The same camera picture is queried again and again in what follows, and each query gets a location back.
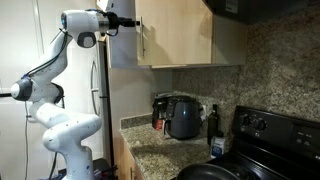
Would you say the black air fryer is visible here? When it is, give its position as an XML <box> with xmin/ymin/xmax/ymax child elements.
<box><xmin>164</xmin><ymin>95</ymin><xmax>203</xmax><ymax>141</ymax></box>

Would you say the thin grey wall cable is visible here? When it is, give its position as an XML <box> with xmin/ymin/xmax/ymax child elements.
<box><xmin>23</xmin><ymin>101</ymin><xmax>30</xmax><ymax>180</ymax></box>

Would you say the white wall plug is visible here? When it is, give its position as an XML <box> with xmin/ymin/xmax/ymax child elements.
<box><xmin>198</xmin><ymin>104</ymin><xmax>207</xmax><ymax>122</ymax></box>

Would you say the thick black hanging cable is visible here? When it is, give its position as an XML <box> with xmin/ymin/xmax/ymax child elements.
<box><xmin>48</xmin><ymin>151</ymin><xmax>60</xmax><ymax>180</ymax></box>

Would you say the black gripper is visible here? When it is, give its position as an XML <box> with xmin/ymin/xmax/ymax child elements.
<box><xmin>105</xmin><ymin>11</ymin><xmax>141</xmax><ymax>30</ymax></box>

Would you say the wooden base cabinet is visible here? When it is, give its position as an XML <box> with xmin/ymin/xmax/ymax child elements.
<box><xmin>112</xmin><ymin>132</ymin><xmax>147</xmax><ymax>180</ymax></box>

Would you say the black frying pan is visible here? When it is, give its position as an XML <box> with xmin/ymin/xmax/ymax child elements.
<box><xmin>174</xmin><ymin>162</ymin><xmax>243</xmax><ymax>180</ymax></box>

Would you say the black range hood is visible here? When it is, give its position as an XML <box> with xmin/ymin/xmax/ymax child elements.
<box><xmin>202</xmin><ymin>0</ymin><xmax>320</xmax><ymax>27</ymax></box>

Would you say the stainless steel refrigerator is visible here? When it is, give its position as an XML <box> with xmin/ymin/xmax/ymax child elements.
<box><xmin>89</xmin><ymin>40</ymin><xmax>114</xmax><ymax>166</ymax></box>

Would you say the dark glass bottle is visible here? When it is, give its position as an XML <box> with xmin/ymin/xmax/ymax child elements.
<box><xmin>206</xmin><ymin>103</ymin><xmax>221</xmax><ymax>146</ymax></box>

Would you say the wooden cabinet door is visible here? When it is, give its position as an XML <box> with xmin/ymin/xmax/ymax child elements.
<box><xmin>105</xmin><ymin>0</ymin><xmax>153</xmax><ymax>70</ymax></box>
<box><xmin>134</xmin><ymin>0</ymin><xmax>215</xmax><ymax>68</ymax></box>

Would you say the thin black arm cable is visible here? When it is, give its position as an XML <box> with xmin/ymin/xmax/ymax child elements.
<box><xmin>21</xmin><ymin>28</ymin><xmax>120</xmax><ymax>79</ymax></box>

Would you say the black kitchen stove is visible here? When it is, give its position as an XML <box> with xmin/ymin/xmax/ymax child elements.
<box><xmin>204</xmin><ymin>105</ymin><xmax>320</xmax><ymax>180</ymax></box>

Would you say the wooden wall cabinet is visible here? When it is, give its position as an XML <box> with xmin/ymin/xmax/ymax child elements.
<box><xmin>149</xmin><ymin>14</ymin><xmax>248</xmax><ymax>70</ymax></box>

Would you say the blue white salt box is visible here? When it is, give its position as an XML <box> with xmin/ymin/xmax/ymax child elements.
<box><xmin>209</xmin><ymin>134</ymin><xmax>227</xmax><ymax>160</ymax></box>

